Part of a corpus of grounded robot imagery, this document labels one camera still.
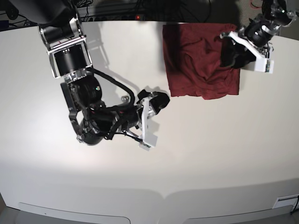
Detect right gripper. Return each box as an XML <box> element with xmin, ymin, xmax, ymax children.
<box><xmin>103</xmin><ymin>90</ymin><xmax>170</xmax><ymax>142</ymax></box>

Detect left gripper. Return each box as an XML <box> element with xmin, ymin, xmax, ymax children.
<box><xmin>220</xmin><ymin>20</ymin><xmax>280</xmax><ymax>69</ymax></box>

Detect dark red long-sleeve shirt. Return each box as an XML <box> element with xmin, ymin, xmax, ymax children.
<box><xmin>162</xmin><ymin>23</ymin><xmax>240</xmax><ymax>100</ymax></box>

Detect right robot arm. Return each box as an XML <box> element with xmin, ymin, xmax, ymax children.
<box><xmin>12</xmin><ymin>0</ymin><xmax>170</xmax><ymax>149</ymax></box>

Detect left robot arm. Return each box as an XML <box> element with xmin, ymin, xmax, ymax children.
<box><xmin>220</xmin><ymin>0</ymin><xmax>297</xmax><ymax>73</ymax></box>

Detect tangled black cables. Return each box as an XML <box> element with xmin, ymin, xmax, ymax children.
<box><xmin>130</xmin><ymin>0</ymin><xmax>211</xmax><ymax>22</ymax></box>

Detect black power strip red switch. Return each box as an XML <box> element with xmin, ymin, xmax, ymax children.
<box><xmin>85</xmin><ymin>14</ymin><xmax>143</xmax><ymax>22</ymax></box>

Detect white wall socket plate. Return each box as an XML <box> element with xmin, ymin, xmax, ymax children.
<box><xmin>272</xmin><ymin>196</ymin><xmax>298</xmax><ymax>209</ymax></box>

